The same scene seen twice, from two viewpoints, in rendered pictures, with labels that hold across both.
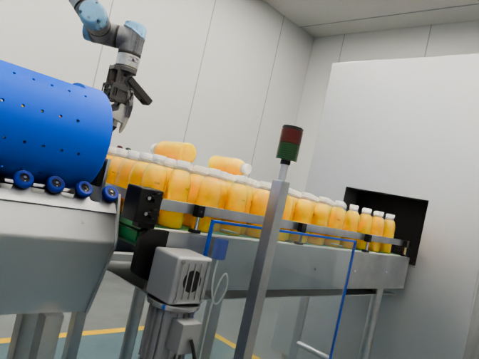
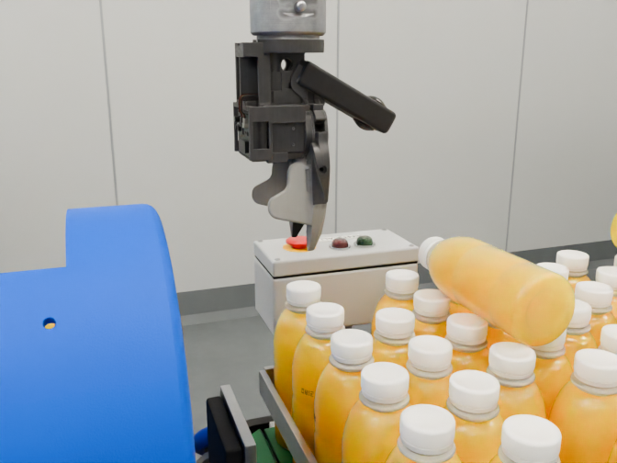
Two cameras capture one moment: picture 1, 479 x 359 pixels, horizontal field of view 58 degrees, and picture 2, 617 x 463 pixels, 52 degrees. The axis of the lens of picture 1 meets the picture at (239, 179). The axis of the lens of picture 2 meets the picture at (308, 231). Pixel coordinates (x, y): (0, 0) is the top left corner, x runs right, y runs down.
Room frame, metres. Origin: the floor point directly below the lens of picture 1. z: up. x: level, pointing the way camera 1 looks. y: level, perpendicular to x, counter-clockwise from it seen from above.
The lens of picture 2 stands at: (0.85, 0.14, 1.34)
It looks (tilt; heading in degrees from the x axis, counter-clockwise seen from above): 16 degrees down; 26
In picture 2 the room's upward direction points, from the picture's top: straight up
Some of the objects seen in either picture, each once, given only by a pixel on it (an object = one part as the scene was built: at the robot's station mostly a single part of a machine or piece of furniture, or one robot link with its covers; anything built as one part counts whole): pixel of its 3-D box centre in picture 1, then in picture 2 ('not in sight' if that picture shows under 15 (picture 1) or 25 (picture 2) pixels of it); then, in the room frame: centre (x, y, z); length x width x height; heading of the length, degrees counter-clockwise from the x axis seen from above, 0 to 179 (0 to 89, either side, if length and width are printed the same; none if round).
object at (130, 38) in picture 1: (131, 39); not in sight; (1.44, 0.45, 1.46); 0.09 x 0.08 x 0.11; 98
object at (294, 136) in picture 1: (291, 137); not in sight; (1.26, -0.12, 1.23); 0.06 x 0.06 x 0.04
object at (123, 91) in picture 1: (120, 85); (282, 101); (1.43, 0.45, 1.30); 0.09 x 0.08 x 0.12; 135
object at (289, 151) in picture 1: (287, 152); not in sight; (1.26, -0.12, 1.18); 0.06 x 0.06 x 0.05
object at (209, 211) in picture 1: (323, 230); not in sight; (1.72, -0.37, 0.96); 1.60 x 0.01 x 0.03; 135
